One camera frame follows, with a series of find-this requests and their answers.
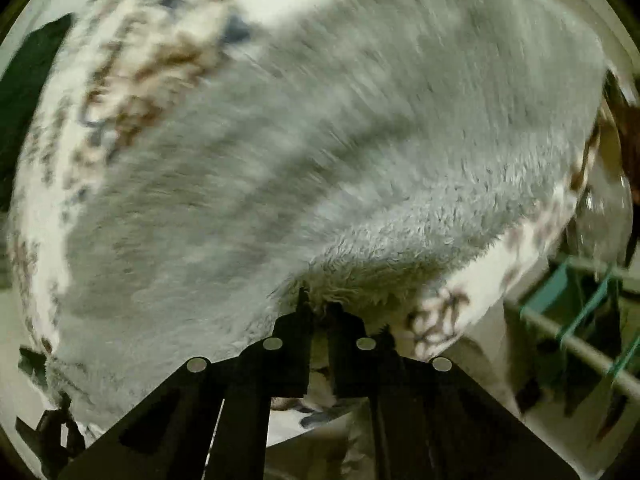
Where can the grey fleece patterned blanket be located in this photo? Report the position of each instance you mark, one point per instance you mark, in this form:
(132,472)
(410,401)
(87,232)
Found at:
(325,160)

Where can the white rack with green clips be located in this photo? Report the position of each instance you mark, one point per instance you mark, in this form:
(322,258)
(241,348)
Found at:
(580,345)

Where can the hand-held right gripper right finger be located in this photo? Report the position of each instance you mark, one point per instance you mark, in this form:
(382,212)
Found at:
(345,335)

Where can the clear plastic container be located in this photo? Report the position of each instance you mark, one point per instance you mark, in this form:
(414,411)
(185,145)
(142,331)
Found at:
(602,215)

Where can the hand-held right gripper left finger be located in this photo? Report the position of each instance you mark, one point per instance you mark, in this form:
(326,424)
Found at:
(292,332)

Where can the brown wooden furniture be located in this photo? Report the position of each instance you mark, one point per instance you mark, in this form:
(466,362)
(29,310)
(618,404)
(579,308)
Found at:
(629,130)

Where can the black stand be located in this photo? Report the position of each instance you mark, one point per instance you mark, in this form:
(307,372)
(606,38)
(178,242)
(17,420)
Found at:
(52,435)

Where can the brown patterned white blanket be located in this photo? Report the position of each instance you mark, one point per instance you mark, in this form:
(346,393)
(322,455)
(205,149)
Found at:
(150,60)

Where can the dark green cloth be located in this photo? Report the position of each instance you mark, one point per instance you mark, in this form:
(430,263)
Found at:
(27,90)

